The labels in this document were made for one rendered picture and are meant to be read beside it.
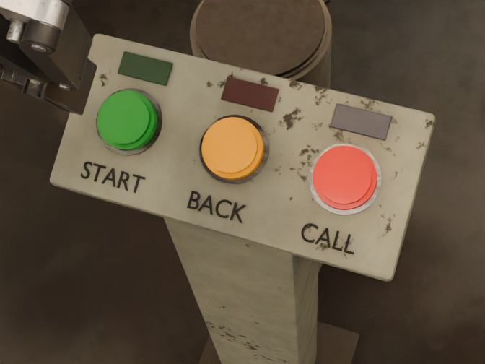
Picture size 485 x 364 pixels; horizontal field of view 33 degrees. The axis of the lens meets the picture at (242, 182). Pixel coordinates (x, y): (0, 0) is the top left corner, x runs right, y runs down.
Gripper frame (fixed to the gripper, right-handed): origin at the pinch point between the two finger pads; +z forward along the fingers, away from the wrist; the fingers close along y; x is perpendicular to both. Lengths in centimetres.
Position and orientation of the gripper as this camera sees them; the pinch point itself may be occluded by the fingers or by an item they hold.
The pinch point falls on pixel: (53, 71)
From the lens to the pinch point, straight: 44.0
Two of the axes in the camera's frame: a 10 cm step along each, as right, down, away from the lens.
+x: -2.7, 9.6, -0.7
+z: 1.8, 1.3, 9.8
